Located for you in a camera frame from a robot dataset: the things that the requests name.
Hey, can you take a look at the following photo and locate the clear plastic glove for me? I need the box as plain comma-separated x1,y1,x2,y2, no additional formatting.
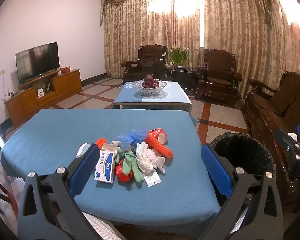
151,148,167,173

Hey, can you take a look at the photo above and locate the beige floral curtain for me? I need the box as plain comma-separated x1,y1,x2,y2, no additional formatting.
101,0,300,98

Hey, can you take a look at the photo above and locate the dark wooden sofa bench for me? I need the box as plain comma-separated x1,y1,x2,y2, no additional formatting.
241,70,300,170

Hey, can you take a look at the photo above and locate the white box with blue label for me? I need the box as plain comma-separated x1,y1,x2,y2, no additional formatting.
94,144,117,184

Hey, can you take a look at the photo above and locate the white tape roll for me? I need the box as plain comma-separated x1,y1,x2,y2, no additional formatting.
76,143,91,158

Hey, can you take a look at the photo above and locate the dark wooden armchair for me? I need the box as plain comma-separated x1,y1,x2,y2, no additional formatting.
194,49,242,102
121,44,168,85

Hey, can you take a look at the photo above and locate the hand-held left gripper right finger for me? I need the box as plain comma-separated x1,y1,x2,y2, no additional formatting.
201,143,284,240

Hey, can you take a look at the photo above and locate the long orange foam tube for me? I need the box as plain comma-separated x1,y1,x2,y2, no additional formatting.
145,131,174,158

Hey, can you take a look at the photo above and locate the glass fruit bowl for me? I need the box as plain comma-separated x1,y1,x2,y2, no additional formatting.
133,79,167,97

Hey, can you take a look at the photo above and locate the small white printed packet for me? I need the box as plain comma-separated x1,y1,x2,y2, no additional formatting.
144,174,162,187

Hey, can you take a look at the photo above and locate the red paper cup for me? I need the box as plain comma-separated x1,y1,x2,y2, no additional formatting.
149,129,168,144

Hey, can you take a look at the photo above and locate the green potted plant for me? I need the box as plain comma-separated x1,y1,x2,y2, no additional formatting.
162,45,192,66

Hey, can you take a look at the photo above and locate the power strip with cables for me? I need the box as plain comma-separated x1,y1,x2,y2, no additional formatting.
1,87,16,101

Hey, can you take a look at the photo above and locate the green glove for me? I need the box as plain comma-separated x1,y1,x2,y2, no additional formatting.
122,151,145,183

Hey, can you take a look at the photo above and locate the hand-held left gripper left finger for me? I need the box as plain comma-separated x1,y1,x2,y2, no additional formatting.
17,143,115,240

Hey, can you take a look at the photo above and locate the black flat screen television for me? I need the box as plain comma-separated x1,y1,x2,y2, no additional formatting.
15,42,59,84

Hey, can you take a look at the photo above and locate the dark wooden side table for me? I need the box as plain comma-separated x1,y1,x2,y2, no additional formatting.
166,66,199,95

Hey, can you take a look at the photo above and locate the black wicker trash bin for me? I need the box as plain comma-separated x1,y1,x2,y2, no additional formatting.
209,132,277,180

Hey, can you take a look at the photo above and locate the grey cloth scrap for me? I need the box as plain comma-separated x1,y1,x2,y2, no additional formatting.
111,140,124,164

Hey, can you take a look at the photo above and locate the wooden television cabinet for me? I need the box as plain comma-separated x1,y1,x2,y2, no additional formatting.
4,69,83,125

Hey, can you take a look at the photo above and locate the brown seat cushion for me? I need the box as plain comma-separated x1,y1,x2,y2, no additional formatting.
206,76,232,85

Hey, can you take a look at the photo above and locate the blue plastic shoe cover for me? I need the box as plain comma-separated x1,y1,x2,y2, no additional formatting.
115,129,148,147

